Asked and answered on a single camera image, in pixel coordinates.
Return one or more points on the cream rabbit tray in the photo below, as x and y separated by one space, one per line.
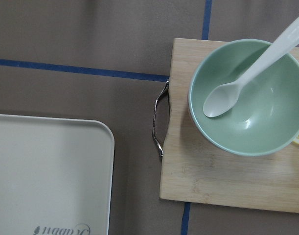
55 176

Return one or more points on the bamboo cutting board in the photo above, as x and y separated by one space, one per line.
195 170

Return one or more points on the green bowl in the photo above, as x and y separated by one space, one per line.
266 117

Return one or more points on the white plastic spoon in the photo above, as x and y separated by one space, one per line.
225 96

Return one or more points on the metal cutting board handle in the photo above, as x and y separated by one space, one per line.
164 93

